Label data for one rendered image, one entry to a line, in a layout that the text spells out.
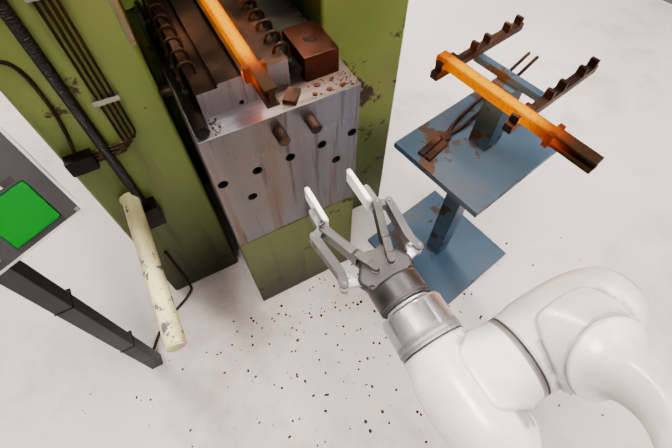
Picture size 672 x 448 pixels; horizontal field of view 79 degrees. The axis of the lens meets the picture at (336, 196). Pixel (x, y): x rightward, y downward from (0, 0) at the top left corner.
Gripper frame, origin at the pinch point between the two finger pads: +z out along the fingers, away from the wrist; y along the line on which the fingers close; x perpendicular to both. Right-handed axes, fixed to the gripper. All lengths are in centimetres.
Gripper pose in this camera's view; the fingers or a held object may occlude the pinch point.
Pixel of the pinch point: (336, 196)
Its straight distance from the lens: 65.1
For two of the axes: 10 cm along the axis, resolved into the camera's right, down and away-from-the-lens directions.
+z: -4.8, -7.3, 4.9
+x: 0.0, -5.6, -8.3
